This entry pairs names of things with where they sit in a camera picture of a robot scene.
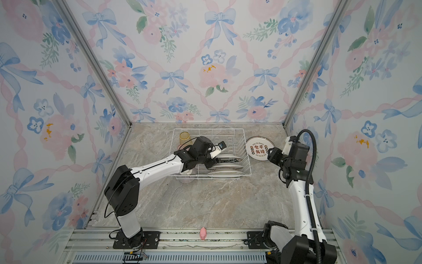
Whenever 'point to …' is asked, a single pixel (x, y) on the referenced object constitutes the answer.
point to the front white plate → (225, 174)
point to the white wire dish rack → (235, 139)
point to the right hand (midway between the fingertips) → (273, 150)
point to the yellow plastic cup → (184, 138)
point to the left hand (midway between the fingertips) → (217, 152)
